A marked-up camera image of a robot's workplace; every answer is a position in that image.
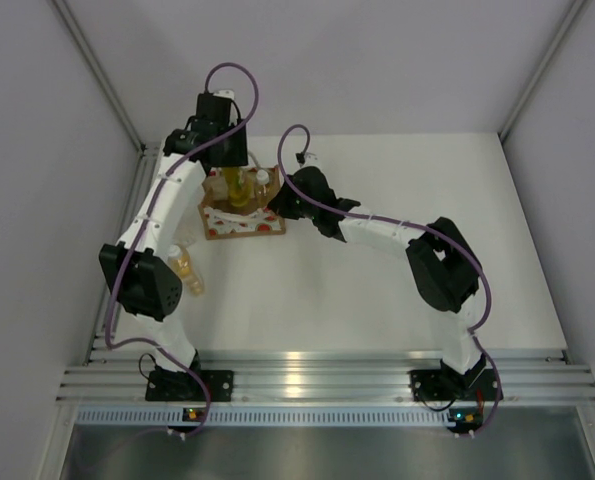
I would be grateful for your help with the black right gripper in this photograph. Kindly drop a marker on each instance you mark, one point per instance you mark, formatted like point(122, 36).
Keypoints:
point(281, 205)

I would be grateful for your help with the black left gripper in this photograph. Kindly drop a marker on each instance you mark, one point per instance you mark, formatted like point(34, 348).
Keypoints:
point(238, 156)

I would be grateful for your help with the amber bottle white cap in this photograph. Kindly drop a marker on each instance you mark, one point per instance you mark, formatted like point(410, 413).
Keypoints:
point(263, 187)

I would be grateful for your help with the yellow bottle red cap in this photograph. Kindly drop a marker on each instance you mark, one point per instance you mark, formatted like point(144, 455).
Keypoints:
point(239, 187)

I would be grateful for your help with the red dotted canvas bag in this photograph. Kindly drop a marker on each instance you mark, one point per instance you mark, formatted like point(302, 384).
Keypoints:
point(222, 221)

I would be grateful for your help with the amber bottle clear cap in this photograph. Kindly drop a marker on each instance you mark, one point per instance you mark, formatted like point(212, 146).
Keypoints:
point(181, 263)

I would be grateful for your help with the clear bottle grey cap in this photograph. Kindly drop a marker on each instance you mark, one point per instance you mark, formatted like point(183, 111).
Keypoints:
point(185, 234)

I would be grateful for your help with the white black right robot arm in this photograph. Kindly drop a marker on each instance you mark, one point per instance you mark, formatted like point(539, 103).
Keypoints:
point(444, 270)

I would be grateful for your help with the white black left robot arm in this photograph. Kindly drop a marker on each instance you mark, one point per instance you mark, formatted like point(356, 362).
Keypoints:
point(135, 267)

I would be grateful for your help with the cream flat refill pouch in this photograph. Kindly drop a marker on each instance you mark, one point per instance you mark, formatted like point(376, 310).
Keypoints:
point(216, 187)

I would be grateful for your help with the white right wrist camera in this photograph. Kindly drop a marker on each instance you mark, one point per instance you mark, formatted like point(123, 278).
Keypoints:
point(305, 159)

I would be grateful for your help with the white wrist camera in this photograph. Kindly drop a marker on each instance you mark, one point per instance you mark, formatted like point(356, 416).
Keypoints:
point(225, 93)
point(305, 159)

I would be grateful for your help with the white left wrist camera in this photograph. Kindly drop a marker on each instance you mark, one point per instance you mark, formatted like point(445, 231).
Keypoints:
point(225, 93)

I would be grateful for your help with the left aluminium frame post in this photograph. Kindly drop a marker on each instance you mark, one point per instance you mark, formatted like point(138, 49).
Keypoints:
point(76, 33)

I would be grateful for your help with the aluminium frame post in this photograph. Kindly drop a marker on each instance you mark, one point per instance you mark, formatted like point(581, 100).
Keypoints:
point(554, 45)
point(76, 33)

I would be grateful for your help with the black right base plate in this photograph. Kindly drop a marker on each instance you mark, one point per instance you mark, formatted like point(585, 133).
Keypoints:
point(436, 386)

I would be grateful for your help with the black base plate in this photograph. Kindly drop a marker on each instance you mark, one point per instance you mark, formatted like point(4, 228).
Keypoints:
point(436, 386)
point(169, 386)

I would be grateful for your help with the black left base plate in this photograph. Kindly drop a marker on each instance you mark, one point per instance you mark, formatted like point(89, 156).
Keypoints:
point(169, 386)

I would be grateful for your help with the aluminium mounting rail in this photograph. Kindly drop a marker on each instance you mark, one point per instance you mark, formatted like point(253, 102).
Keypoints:
point(528, 378)

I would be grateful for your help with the right aluminium frame post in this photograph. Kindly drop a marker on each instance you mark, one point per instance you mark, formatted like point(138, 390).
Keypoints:
point(554, 45)

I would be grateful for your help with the white slotted cable duct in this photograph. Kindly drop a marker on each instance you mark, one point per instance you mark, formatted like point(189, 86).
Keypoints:
point(179, 416)

